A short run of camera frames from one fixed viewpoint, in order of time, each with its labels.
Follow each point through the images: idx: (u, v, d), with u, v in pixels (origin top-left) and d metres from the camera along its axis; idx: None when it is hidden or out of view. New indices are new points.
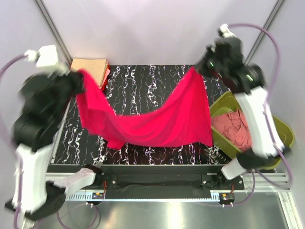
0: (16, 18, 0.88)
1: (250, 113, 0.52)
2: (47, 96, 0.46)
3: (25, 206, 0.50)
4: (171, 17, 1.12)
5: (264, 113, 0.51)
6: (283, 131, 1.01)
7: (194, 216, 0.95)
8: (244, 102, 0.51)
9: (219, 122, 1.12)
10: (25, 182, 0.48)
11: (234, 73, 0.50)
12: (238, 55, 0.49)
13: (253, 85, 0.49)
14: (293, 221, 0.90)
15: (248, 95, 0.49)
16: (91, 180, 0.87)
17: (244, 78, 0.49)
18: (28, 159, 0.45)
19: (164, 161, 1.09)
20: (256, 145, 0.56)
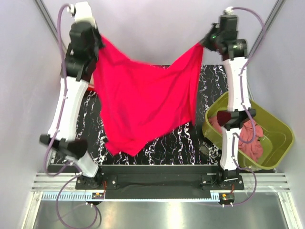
0: (17, 18, 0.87)
1: (230, 74, 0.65)
2: (90, 39, 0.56)
3: (62, 135, 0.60)
4: (171, 17, 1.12)
5: (239, 75, 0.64)
6: (285, 131, 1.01)
7: (194, 216, 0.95)
8: (227, 65, 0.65)
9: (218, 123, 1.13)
10: (66, 109, 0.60)
11: (226, 41, 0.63)
12: (232, 29, 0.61)
13: (237, 52, 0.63)
14: (293, 221, 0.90)
15: (231, 60, 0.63)
16: (94, 172, 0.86)
17: (230, 46, 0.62)
18: (75, 85, 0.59)
19: (164, 161, 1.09)
20: (228, 102, 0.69)
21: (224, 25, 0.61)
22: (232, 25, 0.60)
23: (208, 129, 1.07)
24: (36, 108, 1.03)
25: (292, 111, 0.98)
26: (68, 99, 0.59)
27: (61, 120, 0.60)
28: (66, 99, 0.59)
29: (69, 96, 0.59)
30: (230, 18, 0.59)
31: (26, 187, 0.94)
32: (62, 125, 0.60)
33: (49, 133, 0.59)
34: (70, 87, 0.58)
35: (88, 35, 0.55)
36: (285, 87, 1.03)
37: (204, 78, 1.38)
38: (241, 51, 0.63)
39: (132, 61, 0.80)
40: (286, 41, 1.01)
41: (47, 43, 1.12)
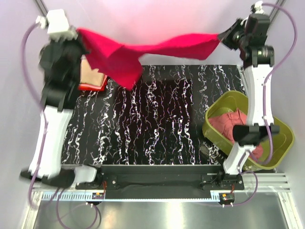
0: (16, 18, 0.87)
1: (252, 82, 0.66)
2: (65, 63, 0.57)
3: (44, 171, 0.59)
4: (171, 18, 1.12)
5: (262, 85, 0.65)
6: (285, 131, 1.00)
7: (194, 216, 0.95)
8: (249, 71, 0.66)
9: (219, 123, 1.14)
10: (47, 144, 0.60)
11: (250, 46, 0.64)
12: (261, 34, 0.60)
13: (261, 58, 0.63)
14: (293, 221, 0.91)
15: (254, 67, 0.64)
16: (92, 177, 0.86)
17: (255, 53, 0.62)
18: (55, 118, 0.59)
19: (164, 161, 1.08)
20: (249, 115, 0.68)
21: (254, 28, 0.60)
22: (262, 30, 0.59)
23: (209, 129, 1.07)
24: (35, 108, 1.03)
25: (293, 112, 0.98)
26: (49, 133, 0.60)
27: (43, 156, 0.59)
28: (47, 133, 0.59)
29: (50, 130, 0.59)
30: (261, 21, 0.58)
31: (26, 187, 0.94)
32: (44, 161, 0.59)
33: (31, 169, 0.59)
34: (50, 122, 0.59)
35: (59, 63, 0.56)
36: (285, 88, 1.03)
37: (204, 78, 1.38)
38: (267, 58, 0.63)
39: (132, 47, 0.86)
40: (286, 42, 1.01)
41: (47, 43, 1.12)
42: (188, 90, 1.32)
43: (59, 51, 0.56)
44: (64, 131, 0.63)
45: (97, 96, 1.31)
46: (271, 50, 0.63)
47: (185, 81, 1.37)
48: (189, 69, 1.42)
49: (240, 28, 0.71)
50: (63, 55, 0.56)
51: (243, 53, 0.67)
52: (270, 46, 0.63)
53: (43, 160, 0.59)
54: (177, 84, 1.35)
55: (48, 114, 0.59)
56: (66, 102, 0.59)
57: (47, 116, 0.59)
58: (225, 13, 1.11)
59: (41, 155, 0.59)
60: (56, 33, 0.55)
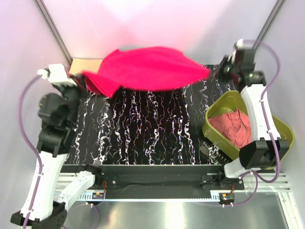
0: (16, 18, 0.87)
1: (250, 101, 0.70)
2: (63, 111, 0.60)
3: (35, 214, 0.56)
4: (171, 18, 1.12)
5: (260, 101, 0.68)
6: (285, 131, 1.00)
7: (194, 216, 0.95)
8: (245, 92, 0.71)
9: (219, 123, 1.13)
10: (41, 186, 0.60)
11: (242, 72, 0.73)
12: (249, 61, 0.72)
13: (254, 80, 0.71)
14: (293, 221, 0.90)
15: (248, 87, 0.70)
16: (92, 182, 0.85)
17: (247, 77, 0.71)
18: (49, 160, 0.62)
19: (164, 161, 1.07)
20: (253, 132, 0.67)
21: (242, 57, 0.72)
22: (249, 57, 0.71)
23: (209, 129, 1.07)
24: (35, 108, 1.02)
25: (294, 112, 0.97)
26: (43, 175, 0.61)
27: (35, 199, 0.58)
28: (41, 175, 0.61)
29: (44, 171, 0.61)
30: (247, 51, 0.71)
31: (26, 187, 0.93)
32: (36, 204, 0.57)
33: (23, 214, 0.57)
34: (45, 166, 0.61)
35: (58, 112, 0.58)
36: (286, 88, 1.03)
37: None
38: (259, 81, 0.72)
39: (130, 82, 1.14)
40: (287, 41, 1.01)
41: (47, 43, 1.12)
42: (188, 90, 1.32)
43: (56, 101, 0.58)
44: (57, 173, 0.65)
45: (97, 96, 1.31)
46: (261, 75, 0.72)
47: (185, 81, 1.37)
48: None
49: (228, 63, 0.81)
50: (61, 106, 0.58)
51: (237, 80, 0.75)
52: (259, 72, 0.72)
53: (35, 202, 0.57)
54: None
55: (43, 159, 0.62)
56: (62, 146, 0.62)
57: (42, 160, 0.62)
58: (225, 14, 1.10)
59: (34, 198, 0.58)
60: (56, 82, 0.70)
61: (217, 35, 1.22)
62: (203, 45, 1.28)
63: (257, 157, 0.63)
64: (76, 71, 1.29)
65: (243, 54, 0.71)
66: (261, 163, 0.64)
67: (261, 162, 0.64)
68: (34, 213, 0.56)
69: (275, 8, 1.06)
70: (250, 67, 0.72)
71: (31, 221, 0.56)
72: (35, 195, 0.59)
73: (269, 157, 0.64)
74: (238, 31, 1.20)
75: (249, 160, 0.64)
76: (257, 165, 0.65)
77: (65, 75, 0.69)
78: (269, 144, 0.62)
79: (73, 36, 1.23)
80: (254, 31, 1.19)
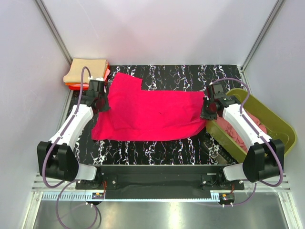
0: (16, 19, 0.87)
1: (233, 118, 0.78)
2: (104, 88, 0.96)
3: (63, 140, 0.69)
4: (170, 18, 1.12)
5: (241, 115, 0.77)
6: (287, 132, 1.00)
7: (194, 217, 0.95)
8: (227, 113, 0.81)
9: (222, 120, 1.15)
10: (73, 122, 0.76)
11: (217, 100, 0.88)
12: (219, 92, 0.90)
13: (229, 101, 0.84)
14: (293, 221, 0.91)
15: (227, 108, 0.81)
16: (93, 175, 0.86)
17: (222, 100, 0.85)
18: (84, 109, 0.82)
19: (164, 161, 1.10)
20: (248, 141, 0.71)
21: (213, 89, 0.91)
22: (218, 88, 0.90)
23: (213, 127, 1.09)
24: (36, 108, 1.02)
25: (294, 112, 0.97)
26: (76, 116, 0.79)
27: (66, 130, 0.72)
28: (75, 115, 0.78)
29: (78, 114, 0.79)
30: (214, 84, 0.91)
31: (26, 186, 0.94)
32: (66, 134, 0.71)
33: (51, 140, 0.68)
34: (79, 112, 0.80)
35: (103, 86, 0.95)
36: (286, 88, 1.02)
37: (204, 77, 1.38)
38: (233, 102, 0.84)
39: (143, 134, 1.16)
40: (287, 41, 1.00)
41: (47, 43, 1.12)
42: (188, 90, 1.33)
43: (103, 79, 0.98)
44: (83, 124, 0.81)
45: None
46: (234, 99, 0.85)
47: (185, 81, 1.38)
48: (189, 68, 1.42)
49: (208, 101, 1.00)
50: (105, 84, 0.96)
51: (215, 107, 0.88)
52: (231, 97, 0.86)
53: (65, 132, 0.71)
54: (177, 84, 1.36)
55: (81, 109, 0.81)
56: (94, 106, 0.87)
57: (79, 109, 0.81)
58: (225, 14, 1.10)
59: (65, 129, 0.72)
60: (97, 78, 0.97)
61: (217, 36, 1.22)
62: (203, 44, 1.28)
63: (262, 165, 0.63)
64: (75, 71, 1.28)
65: (212, 88, 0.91)
66: (269, 173, 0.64)
67: (269, 171, 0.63)
68: (62, 139, 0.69)
69: (275, 8, 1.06)
70: (222, 95, 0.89)
71: (58, 144, 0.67)
72: (66, 128, 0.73)
73: (272, 164, 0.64)
74: (237, 31, 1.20)
75: (254, 170, 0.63)
76: (266, 177, 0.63)
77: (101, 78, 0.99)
78: (264, 147, 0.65)
79: (72, 35, 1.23)
80: (253, 32, 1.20)
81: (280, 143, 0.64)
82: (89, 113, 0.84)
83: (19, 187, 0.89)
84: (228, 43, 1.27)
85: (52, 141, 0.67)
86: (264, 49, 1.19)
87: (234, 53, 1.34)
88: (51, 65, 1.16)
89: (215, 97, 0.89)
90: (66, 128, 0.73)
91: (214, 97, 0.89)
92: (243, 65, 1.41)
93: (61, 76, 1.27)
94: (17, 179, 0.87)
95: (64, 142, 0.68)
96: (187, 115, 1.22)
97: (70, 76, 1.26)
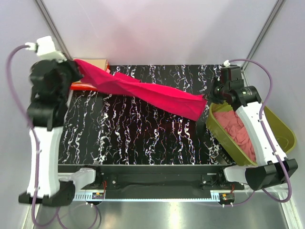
0: (16, 19, 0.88)
1: (249, 121, 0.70)
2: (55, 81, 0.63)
3: (43, 192, 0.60)
4: (169, 18, 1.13)
5: (259, 120, 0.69)
6: (288, 136, 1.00)
7: (194, 216, 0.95)
8: (242, 112, 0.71)
9: (223, 118, 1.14)
10: (42, 163, 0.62)
11: (233, 90, 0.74)
12: (236, 79, 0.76)
13: (248, 96, 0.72)
14: (293, 221, 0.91)
15: (244, 106, 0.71)
16: (93, 178, 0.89)
17: (240, 94, 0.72)
18: (46, 137, 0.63)
19: (164, 161, 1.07)
20: (258, 155, 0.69)
21: (229, 75, 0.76)
22: (236, 75, 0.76)
23: (215, 127, 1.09)
24: None
25: (294, 113, 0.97)
26: (42, 152, 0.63)
27: (40, 178, 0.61)
28: (40, 152, 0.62)
29: (42, 149, 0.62)
30: (233, 69, 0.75)
31: (26, 185, 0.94)
32: (42, 182, 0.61)
33: (30, 192, 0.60)
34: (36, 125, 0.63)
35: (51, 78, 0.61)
36: (286, 88, 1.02)
37: (204, 77, 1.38)
38: (253, 97, 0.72)
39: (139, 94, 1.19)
40: (287, 41, 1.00)
41: None
42: (188, 90, 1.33)
43: (48, 67, 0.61)
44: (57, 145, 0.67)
45: (97, 96, 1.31)
46: (254, 92, 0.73)
47: (185, 81, 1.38)
48: (189, 69, 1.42)
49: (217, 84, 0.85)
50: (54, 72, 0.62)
51: (230, 100, 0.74)
52: (251, 88, 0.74)
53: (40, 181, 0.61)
54: (177, 84, 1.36)
55: (37, 132, 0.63)
56: (55, 118, 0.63)
57: (40, 140, 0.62)
58: (225, 14, 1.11)
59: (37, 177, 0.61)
60: (45, 55, 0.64)
61: (217, 36, 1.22)
62: (203, 45, 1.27)
63: (269, 181, 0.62)
64: None
65: (229, 72, 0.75)
66: (272, 184, 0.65)
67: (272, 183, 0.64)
68: (41, 190, 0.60)
69: (275, 7, 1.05)
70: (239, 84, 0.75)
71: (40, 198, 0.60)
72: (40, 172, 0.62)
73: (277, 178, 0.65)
74: (238, 31, 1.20)
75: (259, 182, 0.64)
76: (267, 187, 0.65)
77: (52, 45, 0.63)
78: (277, 167, 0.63)
79: (72, 35, 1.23)
80: (253, 31, 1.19)
81: (292, 162, 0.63)
82: (57, 131, 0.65)
83: (19, 186, 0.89)
84: (228, 43, 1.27)
85: (32, 194, 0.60)
86: (264, 49, 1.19)
87: (234, 53, 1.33)
88: None
89: (231, 85, 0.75)
90: (38, 176, 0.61)
91: (230, 85, 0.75)
92: (243, 65, 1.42)
93: None
94: (17, 178, 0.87)
95: (45, 194, 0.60)
96: (183, 108, 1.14)
97: None
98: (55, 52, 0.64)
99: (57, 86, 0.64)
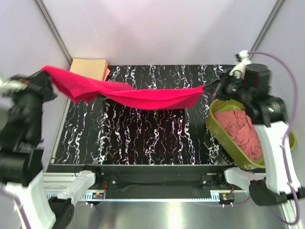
0: (16, 18, 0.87)
1: (269, 143, 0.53)
2: (19, 126, 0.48)
3: None
4: (170, 18, 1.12)
5: (281, 146, 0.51)
6: None
7: (194, 217, 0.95)
8: (261, 130, 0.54)
9: (223, 118, 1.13)
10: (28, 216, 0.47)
11: (256, 103, 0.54)
12: (264, 87, 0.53)
13: (275, 114, 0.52)
14: (293, 221, 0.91)
15: (268, 127, 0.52)
16: (93, 181, 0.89)
17: (267, 111, 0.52)
18: (22, 191, 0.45)
19: (164, 161, 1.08)
20: (269, 179, 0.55)
21: (255, 80, 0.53)
22: (264, 81, 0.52)
23: (215, 127, 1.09)
24: None
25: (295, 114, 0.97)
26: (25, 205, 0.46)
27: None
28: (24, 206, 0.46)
29: (24, 202, 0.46)
30: (262, 73, 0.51)
31: None
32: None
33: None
34: (8, 182, 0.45)
35: (13, 126, 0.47)
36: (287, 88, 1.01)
37: (204, 77, 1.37)
38: (279, 114, 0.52)
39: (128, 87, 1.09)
40: (288, 41, 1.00)
41: (47, 43, 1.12)
42: None
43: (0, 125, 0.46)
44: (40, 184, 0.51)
45: None
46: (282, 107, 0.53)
47: (185, 81, 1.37)
48: (189, 69, 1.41)
49: (231, 81, 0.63)
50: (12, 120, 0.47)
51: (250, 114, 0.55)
52: (278, 101, 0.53)
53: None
54: (177, 84, 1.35)
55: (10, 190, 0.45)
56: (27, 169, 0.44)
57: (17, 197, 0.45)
58: (225, 14, 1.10)
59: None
60: None
61: (218, 36, 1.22)
62: (203, 44, 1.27)
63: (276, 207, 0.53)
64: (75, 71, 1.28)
65: (257, 78, 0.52)
66: None
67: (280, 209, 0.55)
68: None
69: (275, 7, 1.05)
70: (266, 93, 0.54)
71: None
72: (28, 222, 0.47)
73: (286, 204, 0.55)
74: (238, 31, 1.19)
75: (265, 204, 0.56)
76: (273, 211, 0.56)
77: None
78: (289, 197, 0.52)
79: (72, 35, 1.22)
80: (254, 31, 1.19)
81: None
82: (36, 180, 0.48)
83: None
84: (228, 43, 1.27)
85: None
86: (264, 49, 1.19)
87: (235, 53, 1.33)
88: (52, 64, 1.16)
89: (252, 96, 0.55)
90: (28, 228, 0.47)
91: (249, 95, 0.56)
92: None
93: None
94: None
95: None
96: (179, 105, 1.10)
97: None
98: (5, 86, 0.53)
99: (23, 134, 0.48)
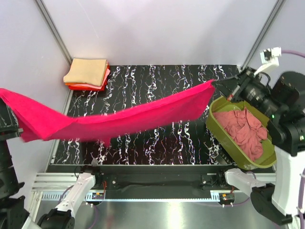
0: (16, 19, 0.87)
1: (287, 168, 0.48)
2: None
3: None
4: (170, 18, 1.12)
5: (300, 175, 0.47)
6: None
7: (194, 217, 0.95)
8: (282, 155, 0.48)
9: (223, 118, 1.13)
10: None
11: (284, 126, 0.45)
12: (298, 109, 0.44)
13: (302, 142, 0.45)
14: None
15: (291, 155, 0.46)
16: (93, 182, 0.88)
17: (297, 140, 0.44)
18: None
19: (164, 161, 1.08)
20: (277, 197, 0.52)
21: (292, 101, 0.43)
22: (302, 102, 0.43)
23: (215, 127, 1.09)
24: None
25: None
26: None
27: None
28: None
29: None
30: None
31: (26, 186, 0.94)
32: None
33: None
34: None
35: None
36: None
37: (204, 77, 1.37)
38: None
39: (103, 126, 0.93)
40: (288, 41, 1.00)
41: (47, 43, 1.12)
42: None
43: None
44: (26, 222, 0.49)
45: (97, 96, 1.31)
46: None
47: (185, 81, 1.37)
48: (189, 69, 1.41)
49: (256, 87, 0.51)
50: None
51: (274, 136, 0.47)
52: None
53: None
54: (177, 84, 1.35)
55: None
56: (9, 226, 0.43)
57: None
58: (225, 14, 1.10)
59: None
60: None
61: (218, 36, 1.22)
62: (203, 44, 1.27)
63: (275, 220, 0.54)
64: (75, 71, 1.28)
65: (296, 99, 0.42)
66: None
67: None
68: None
69: (275, 7, 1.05)
70: (298, 116, 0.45)
71: None
72: None
73: None
74: (238, 31, 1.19)
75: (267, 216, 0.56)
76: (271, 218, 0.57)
77: None
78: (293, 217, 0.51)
79: (72, 35, 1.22)
80: (254, 31, 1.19)
81: None
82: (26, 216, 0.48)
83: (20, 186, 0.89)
84: (228, 43, 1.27)
85: None
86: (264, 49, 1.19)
87: (235, 53, 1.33)
88: (52, 65, 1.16)
89: (281, 118, 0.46)
90: None
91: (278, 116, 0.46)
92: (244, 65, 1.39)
93: (60, 76, 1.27)
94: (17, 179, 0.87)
95: None
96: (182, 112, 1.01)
97: (70, 76, 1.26)
98: None
99: None
